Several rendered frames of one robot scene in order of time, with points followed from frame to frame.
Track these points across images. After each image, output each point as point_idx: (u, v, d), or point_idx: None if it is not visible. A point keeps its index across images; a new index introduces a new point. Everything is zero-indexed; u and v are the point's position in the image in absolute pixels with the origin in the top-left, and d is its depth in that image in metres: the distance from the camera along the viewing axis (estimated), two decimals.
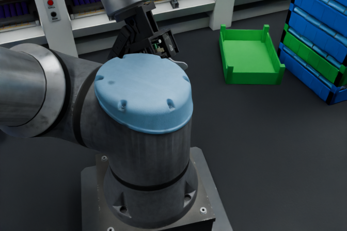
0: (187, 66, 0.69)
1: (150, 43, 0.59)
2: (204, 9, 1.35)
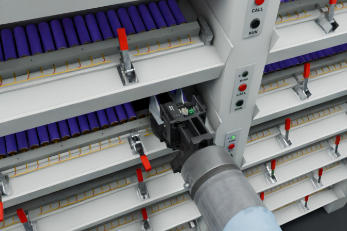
0: None
1: (203, 108, 0.57)
2: None
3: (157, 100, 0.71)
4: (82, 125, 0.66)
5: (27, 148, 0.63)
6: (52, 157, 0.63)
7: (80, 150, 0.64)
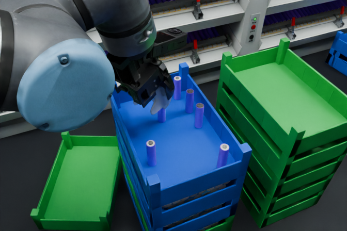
0: (152, 114, 0.64)
1: None
2: None
3: None
4: None
5: None
6: None
7: None
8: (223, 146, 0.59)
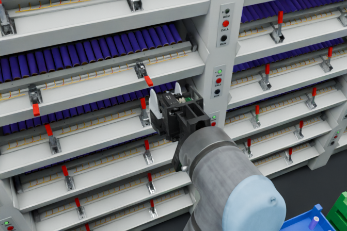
0: (152, 89, 0.64)
1: (200, 95, 0.57)
2: (183, 209, 1.39)
3: (157, 39, 0.87)
4: (98, 54, 0.82)
5: (54, 70, 0.79)
6: (75, 77, 0.79)
7: (96, 72, 0.80)
8: None
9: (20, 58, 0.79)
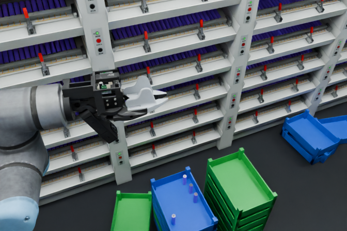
0: (145, 77, 0.67)
1: (98, 89, 0.60)
2: (106, 176, 1.83)
3: (58, 47, 1.32)
4: (16, 58, 1.27)
5: None
6: (0, 75, 1.23)
7: (13, 68, 1.25)
8: None
9: None
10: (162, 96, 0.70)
